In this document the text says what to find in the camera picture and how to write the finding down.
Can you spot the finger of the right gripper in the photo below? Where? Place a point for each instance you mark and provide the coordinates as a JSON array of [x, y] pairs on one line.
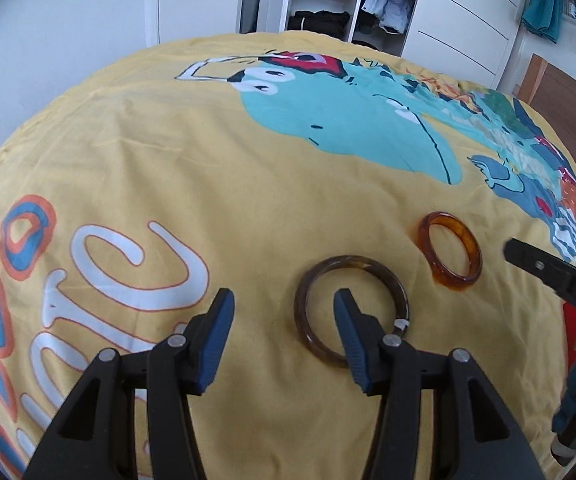
[[552, 271]]

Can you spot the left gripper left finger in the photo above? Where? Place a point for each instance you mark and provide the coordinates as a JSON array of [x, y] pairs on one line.
[[180, 366]]

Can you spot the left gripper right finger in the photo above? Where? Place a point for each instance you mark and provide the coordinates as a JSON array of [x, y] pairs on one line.
[[386, 366]]

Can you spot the red shallow jewelry box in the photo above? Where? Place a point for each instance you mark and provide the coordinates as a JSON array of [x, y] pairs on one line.
[[570, 328]]

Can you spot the dark brown resin bangle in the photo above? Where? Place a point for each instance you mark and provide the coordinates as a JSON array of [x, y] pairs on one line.
[[377, 270]]

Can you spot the amber orange resin bangle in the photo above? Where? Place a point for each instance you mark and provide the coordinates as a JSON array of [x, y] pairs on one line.
[[451, 250]]

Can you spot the wooden headboard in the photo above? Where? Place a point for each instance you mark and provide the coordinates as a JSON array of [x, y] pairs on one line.
[[552, 93]]

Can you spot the yellow dinosaur print bedspread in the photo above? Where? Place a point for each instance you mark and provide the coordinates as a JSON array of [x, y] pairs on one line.
[[241, 161]]

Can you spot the teal hanging cloth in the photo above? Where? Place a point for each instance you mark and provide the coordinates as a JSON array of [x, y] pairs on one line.
[[542, 18]]

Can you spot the white open wardrobe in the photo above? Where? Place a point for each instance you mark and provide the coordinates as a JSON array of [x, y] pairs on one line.
[[464, 39]]

